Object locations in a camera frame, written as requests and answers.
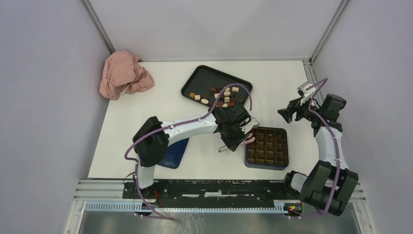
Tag pink cat paw tongs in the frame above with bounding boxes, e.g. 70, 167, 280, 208
218, 133, 255, 153

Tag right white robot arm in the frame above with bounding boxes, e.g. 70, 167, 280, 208
277, 94, 358, 216

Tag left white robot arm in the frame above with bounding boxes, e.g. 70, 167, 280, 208
127, 106, 259, 199

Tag blue chocolate box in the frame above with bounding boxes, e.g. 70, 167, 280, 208
244, 127, 289, 171

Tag black chocolate tray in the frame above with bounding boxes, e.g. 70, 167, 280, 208
181, 65, 253, 109

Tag blue tin lid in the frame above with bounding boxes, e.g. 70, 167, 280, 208
158, 138, 189, 169

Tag pink cloth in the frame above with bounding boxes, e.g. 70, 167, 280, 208
99, 50, 155, 100

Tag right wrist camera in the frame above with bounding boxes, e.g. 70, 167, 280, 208
297, 82, 317, 106

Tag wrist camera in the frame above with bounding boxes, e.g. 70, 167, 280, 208
297, 82, 317, 106
241, 117, 260, 134

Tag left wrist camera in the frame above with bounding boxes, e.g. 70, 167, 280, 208
241, 117, 260, 134

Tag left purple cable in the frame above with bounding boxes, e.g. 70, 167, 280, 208
124, 83, 253, 221

